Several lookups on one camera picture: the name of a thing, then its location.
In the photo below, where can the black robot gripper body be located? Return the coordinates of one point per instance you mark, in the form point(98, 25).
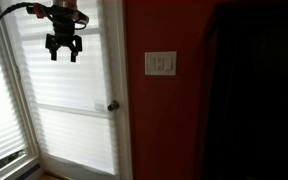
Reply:
point(64, 35)

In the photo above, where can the metal door knob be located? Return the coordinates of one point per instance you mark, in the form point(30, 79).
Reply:
point(114, 105)

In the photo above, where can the white light switch plate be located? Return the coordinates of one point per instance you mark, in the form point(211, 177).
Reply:
point(160, 63)

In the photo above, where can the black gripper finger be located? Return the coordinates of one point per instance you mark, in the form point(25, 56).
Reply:
point(73, 56)
point(53, 54)

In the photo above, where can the white door with blinds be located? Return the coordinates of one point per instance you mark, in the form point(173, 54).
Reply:
point(78, 137)

